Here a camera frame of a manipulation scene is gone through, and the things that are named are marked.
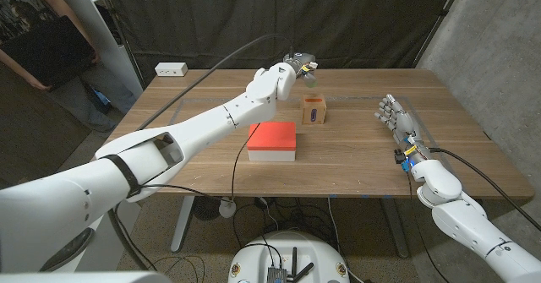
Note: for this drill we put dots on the grey table leg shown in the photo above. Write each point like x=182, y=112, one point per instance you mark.
x=395, y=228

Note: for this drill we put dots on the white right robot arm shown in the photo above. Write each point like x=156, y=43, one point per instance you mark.
x=465, y=219

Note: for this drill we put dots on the black laptop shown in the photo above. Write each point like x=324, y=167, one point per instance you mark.
x=46, y=50

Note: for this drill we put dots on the black backdrop stand pole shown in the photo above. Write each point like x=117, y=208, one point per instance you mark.
x=439, y=19
x=120, y=29

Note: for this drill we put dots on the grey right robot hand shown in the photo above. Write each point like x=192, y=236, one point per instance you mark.
x=403, y=122

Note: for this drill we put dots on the white power strip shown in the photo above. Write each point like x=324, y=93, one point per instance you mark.
x=171, y=69

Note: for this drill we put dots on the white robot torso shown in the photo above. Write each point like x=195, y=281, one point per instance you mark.
x=84, y=278

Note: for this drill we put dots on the black curtain backdrop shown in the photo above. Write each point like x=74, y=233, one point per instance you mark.
x=359, y=21

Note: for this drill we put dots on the standing person in dark shirt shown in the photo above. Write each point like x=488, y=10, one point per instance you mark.
x=25, y=0

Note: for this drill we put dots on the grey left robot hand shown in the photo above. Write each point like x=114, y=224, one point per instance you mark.
x=302, y=63

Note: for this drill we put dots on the white partition panel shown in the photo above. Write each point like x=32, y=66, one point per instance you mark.
x=97, y=21

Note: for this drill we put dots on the wooden box with coin slots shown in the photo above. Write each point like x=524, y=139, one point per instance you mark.
x=313, y=110

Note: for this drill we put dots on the red box with white base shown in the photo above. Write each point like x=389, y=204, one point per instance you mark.
x=271, y=137

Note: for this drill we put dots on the green round coin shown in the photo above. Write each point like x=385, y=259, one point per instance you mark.
x=311, y=83

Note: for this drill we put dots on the small black fan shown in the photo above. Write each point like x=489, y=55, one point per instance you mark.
x=206, y=208

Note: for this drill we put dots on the white table leg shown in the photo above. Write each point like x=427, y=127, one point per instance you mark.
x=182, y=224

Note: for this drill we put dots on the black radio module with antennas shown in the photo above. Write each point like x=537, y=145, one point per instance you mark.
x=277, y=274

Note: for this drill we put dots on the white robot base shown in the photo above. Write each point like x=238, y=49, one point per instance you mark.
x=289, y=257

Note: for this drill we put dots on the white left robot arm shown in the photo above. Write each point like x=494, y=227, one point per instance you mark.
x=169, y=148

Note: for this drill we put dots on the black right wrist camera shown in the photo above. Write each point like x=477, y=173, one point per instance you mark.
x=398, y=156

